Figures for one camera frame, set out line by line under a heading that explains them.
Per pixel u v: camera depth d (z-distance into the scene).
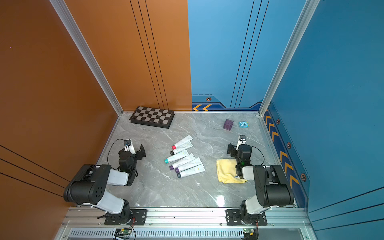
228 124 1.07
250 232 0.71
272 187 0.45
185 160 0.92
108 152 1.00
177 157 0.94
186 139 1.03
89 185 0.46
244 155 0.71
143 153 0.87
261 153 0.81
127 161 0.70
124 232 0.72
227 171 0.89
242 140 0.80
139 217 0.74
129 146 0.79
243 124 1.12
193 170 0.87
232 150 0.87
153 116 1.13
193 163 0.91
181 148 0.97
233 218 0.72
